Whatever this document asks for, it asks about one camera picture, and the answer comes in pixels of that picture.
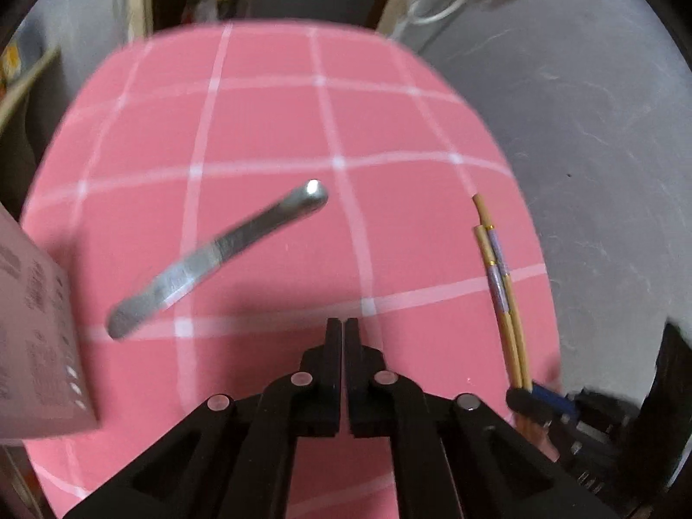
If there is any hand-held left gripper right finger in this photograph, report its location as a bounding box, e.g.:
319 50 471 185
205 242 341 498
345 318 617 519

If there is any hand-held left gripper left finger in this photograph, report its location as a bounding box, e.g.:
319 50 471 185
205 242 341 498
65 318 343 519

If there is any steel utensil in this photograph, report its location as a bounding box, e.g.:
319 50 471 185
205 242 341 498
105 178 330 341

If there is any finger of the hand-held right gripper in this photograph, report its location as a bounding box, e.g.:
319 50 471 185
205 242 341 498
532 383 580 423
506 386 537 415

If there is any pink checked tablecloth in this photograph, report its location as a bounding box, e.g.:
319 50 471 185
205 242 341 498
19 19 560 519

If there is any yellow chopstick with purple band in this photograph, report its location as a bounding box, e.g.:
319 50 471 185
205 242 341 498
471 193 548 449
474 225 541 449

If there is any grey mesh utensil basket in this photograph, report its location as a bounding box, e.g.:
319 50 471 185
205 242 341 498
0 204 103 447

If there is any beige kitchen counter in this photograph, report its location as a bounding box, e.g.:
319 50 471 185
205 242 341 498
0 46 61 128

